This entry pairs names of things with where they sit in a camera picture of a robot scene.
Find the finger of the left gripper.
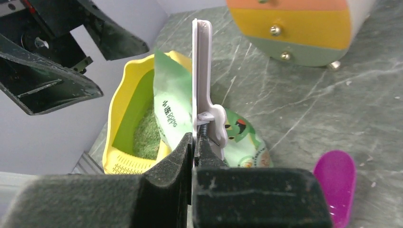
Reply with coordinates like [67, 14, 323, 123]
[0, 36, 103, 115]
[28, 0, 150, 62]

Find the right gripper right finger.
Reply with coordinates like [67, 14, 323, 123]
[192, 136, 333, 228]

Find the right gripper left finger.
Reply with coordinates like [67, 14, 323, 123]
[0, 133, 193, 228]

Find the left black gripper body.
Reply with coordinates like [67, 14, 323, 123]
[0, 0, 93, 74]

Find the yellow litter box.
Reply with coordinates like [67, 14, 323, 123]
[102, 50, 193, 176]

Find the green cat litter bag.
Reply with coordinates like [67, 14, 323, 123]
[153, 50, 273, 168]

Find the magenta plastic scoop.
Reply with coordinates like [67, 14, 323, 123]
[313, 150, 357, 228]

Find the round cream drawer cabinet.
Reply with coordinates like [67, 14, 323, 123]
[227, 0, 375, 69]

